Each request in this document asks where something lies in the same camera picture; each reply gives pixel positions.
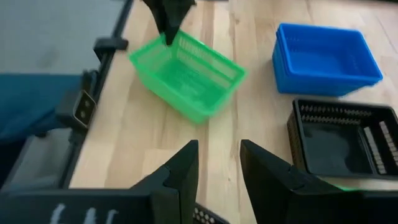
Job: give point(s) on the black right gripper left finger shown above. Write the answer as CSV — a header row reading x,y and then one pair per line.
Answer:
x,y
174,193

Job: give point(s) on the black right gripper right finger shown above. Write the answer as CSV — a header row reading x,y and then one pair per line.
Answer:
x,y
280,199

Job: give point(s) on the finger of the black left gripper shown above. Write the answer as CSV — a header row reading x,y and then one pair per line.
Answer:
x,y
158,12
183,14

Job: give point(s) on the green plastic basket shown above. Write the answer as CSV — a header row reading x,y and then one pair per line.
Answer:
x,y
186,81

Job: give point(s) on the grey flat panel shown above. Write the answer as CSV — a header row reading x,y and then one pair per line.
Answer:
x,y
40,158

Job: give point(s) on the blue seat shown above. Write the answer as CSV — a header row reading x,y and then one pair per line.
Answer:
x,y
28,102

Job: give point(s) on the black metal table frame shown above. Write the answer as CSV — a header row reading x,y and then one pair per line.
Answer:
x,y
126,12

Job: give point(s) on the black frame clamp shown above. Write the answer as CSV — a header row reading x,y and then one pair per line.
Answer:
x,y
110,46

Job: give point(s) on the black silver-faced camera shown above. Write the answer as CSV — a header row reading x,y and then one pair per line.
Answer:
x,y
81,109

